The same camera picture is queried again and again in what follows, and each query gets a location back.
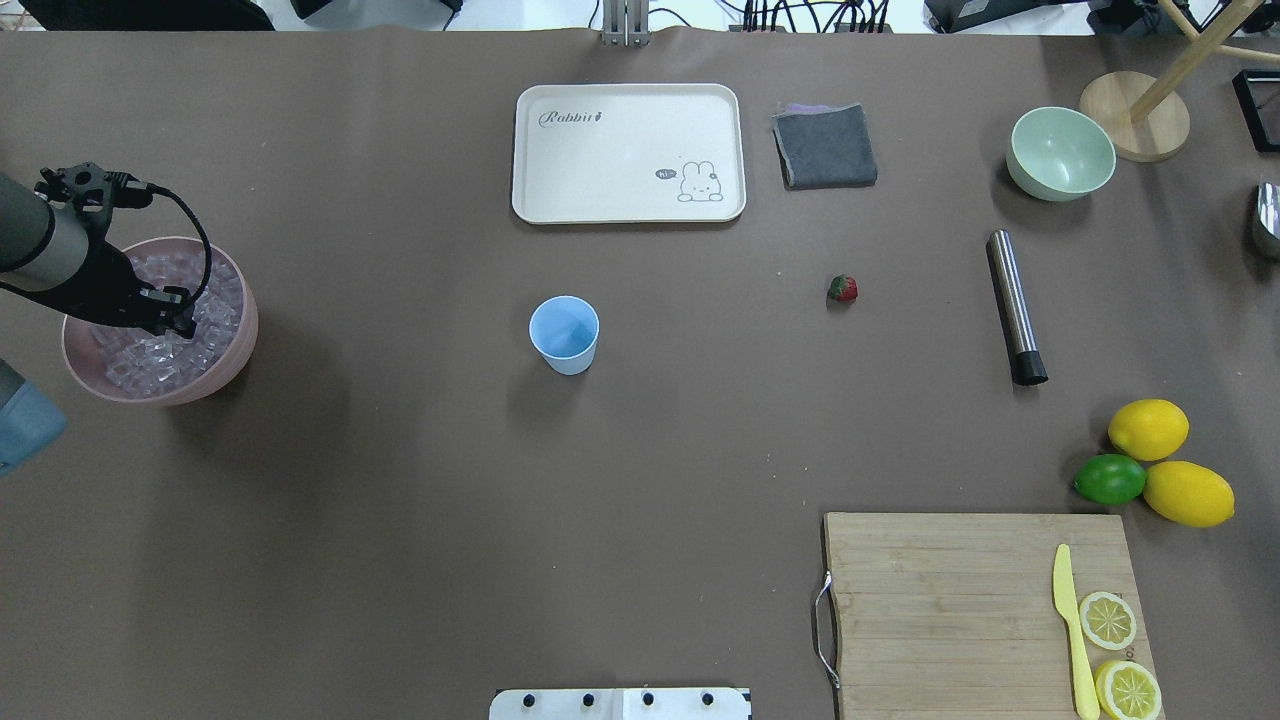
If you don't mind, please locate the lemon slice lower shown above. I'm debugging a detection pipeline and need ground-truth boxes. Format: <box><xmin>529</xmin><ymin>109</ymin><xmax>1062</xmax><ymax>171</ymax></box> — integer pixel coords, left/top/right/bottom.
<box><xmin>1094</xmin><ymin>660</ymin><xmax>1164</xmax><ymax>719</ymax></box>

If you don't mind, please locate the grey folded cloth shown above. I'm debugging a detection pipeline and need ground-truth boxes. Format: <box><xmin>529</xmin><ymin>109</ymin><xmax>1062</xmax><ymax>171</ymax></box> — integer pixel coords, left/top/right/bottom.
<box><xmin>771</xmin><ymin>102</ymin><xmax>879</xmax><ymax>190</ymax></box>

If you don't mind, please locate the green lime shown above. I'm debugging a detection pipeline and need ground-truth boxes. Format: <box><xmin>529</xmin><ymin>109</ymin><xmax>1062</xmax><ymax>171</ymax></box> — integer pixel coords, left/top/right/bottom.
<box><xmin>1073</xmin><ymin>454</ymin><xmax>1148</xmax><ymax>506</ymax></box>

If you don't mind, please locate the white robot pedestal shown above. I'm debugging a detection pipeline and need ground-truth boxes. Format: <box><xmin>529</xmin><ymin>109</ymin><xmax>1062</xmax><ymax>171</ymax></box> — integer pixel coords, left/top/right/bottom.
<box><xmin>488</xmin><ymin>687</ymin><xmax>753</xmax><ymax>719</ymax></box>

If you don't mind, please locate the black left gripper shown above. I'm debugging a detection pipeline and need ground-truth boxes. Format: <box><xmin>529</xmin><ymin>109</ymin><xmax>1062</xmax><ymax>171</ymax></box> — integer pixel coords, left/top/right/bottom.
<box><xmin>35</xmin><ymin>163</ymin><xmax>196</xmax><ymax>340</ymax></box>

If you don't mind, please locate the steel ice scoop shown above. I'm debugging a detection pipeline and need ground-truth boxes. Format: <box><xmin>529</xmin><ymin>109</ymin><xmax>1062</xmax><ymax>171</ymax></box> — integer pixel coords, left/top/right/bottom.
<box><xmin>1251</xmin><ymin>181</ymin><xmax>1280</xmax><ymax>264</ymax></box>

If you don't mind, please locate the yellow plastic knife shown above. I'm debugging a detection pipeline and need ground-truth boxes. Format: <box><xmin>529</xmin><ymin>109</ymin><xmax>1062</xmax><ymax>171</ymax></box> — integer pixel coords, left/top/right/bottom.
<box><xmin>1051</xmin><ymin>544</ymin><xmax>1101</xmax><ymax>719</ymax></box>

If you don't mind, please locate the light blue plastic cup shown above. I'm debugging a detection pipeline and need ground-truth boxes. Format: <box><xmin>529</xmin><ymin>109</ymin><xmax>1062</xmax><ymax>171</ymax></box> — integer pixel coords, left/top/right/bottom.
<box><xmin>527</xmin><ymin>295</ymin><xmax>600</xmax><ymax>375</ymax></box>

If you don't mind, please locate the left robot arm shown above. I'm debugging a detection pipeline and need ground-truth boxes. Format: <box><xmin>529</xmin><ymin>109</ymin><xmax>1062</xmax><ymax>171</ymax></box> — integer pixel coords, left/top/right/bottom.
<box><xmin>1</xmin><ymin>161</ymin><xmax>212</xmax><ymax>340</ymax></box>

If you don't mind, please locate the pink bowl of ice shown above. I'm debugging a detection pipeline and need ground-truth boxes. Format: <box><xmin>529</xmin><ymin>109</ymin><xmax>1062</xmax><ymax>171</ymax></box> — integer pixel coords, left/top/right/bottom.
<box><xmin>61</xmin><ymin>237</ymin><xmax>259</xmax><ymax>406</ymax></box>

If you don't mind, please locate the wooden glass stand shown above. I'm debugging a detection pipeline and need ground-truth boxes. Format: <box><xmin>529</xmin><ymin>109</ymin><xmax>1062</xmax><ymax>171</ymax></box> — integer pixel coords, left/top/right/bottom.
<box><xmin>1079</xmin><ymin>1</ymin><xmax>1279</xmax><ymax>163</ymax></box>

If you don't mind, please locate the yellow lemon outer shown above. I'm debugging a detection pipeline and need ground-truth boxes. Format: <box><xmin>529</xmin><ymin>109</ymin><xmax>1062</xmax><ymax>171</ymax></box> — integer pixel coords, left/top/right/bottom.
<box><xmin>1143</xmin><ymin>460</ymin><xmax>1235</xmax><ymax>528</ymax></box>

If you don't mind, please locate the lemon slice upper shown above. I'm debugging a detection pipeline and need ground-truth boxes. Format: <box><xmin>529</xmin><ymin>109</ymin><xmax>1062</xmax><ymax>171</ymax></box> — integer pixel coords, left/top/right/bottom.
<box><xmin>1078</xmin><ymin>591</ymin><xmax>1138</xmax><ymax>651</ymax></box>

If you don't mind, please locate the lemon slice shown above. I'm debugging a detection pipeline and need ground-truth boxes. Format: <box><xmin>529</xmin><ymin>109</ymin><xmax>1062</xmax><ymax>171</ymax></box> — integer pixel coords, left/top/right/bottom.
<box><xmin>1094</xmin><ymin>660</ymin><xmax>1164</xmax><ymax>719</ymax></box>
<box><xmin>1078</xmin><ymin>591</ymin><xmax>1138</xmax><ymax>651</ymax></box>

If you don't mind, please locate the mint green bowl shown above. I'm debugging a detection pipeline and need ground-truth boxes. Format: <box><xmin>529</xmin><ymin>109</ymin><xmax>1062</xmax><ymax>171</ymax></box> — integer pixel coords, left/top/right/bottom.
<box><xmin>1005</xmin><ymin>106</ymin><xmax>1117</xmax><ymax>202</ymax></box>

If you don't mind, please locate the aluminium frame post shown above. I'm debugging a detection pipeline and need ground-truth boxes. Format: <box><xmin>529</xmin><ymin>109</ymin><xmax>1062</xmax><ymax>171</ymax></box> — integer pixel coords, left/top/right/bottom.
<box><xmin>600</xmin><ymin>0</ymin><xmax>652</xmax><ymax>47</ymax></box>

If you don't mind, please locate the yellow lemon near board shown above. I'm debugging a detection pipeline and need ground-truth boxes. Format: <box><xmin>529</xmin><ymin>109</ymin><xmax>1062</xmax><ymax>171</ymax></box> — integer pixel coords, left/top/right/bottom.
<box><xmin>1107</xmin><ymin>398</ymin><xmax>1190</xmax><ymax>462</ymax></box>

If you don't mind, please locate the wooden cutting board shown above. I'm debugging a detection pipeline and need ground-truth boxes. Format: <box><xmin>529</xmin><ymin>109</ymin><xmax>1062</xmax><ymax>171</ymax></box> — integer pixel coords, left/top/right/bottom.
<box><xmin>822</xmin><ymin>512</ymin><xmax>1140</xmax><ymax>719</ymax></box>

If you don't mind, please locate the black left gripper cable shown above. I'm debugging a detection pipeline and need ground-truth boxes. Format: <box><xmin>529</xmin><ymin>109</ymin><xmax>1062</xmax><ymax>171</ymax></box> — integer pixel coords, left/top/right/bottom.
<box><xmin>128</xmin><ymin>182</ymin><xmax>214</xmax><ymax>306</ymax></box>

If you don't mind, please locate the steel muddler stick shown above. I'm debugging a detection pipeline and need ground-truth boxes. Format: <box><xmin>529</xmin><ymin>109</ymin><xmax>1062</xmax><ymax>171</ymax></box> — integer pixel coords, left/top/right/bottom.
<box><xmin>986</xmin><ymin>229</ymin><xmax>1050</xmax><ymax>387</ymax></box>

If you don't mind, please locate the cream rabbit tray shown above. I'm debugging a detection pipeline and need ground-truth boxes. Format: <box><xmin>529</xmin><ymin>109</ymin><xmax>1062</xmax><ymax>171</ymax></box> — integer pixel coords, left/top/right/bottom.
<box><xmin>511</xmin><ymin>83</ymin><xmax>748</xmax><ymax>225</ymax></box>

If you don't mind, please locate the black metal glass rack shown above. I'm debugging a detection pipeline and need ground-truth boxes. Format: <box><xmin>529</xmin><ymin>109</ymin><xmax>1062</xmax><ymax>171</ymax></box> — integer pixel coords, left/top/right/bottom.
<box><xmin>1231</xmin><ymin>69</ymin><xmax>1279</xmax><ymax>154</ymax></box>

